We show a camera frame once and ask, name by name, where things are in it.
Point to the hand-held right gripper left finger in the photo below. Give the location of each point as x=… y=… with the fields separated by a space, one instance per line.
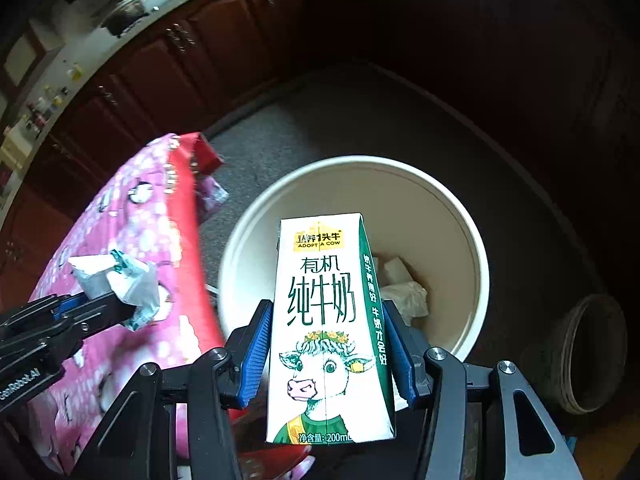
x=255 y=352

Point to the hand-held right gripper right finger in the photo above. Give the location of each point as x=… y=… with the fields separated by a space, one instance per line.
x=400 y=355

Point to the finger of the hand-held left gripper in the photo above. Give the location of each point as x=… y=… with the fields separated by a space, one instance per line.
x=45 y=310
x=100 y=307

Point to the white teal plastic wrapper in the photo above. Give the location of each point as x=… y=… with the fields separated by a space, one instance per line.
x=125 y=280

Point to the white tissue paper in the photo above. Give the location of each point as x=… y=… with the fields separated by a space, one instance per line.
x=407 y=300

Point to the green white milk carton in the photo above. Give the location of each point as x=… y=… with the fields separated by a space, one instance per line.
x=325 y=330

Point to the white round bucket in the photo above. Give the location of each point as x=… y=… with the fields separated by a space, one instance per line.
x=350 y=185

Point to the pink penguin printed tablecloth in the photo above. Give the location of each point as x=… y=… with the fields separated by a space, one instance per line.
x=125 y=220

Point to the red under cloth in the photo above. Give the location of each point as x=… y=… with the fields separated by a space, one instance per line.
x=200 y=260

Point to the crumpled foil wrapper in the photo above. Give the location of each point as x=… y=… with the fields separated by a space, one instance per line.
x=214 y=195

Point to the cream plastic canister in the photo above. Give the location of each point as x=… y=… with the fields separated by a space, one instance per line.
x=12 y=137

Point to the red packet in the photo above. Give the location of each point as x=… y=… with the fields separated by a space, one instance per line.
x=206 y=152

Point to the dark sauce bottle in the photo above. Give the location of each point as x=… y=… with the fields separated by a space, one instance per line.
x=37 y=112

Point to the dark wooden lower cabinets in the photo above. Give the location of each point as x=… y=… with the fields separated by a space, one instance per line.
x=150 y=75

